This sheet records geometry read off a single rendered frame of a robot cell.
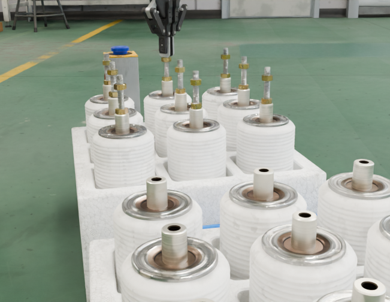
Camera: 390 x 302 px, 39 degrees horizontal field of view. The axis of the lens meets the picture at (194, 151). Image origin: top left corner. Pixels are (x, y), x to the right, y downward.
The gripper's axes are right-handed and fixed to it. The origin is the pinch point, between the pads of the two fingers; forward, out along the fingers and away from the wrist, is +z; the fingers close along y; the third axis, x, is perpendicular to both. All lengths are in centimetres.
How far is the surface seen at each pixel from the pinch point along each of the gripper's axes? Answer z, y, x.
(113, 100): 7.3, 17.6, 0.1
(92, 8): 23, -375, -328
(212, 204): 20.2, 22.5, 21.8
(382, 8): 25, -502, -59
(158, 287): 10, 59, 36
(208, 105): 11.8, -3.5, 7.4
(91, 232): 22.6, 35.1, 8.3
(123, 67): 6.0, -5.1, -14.6
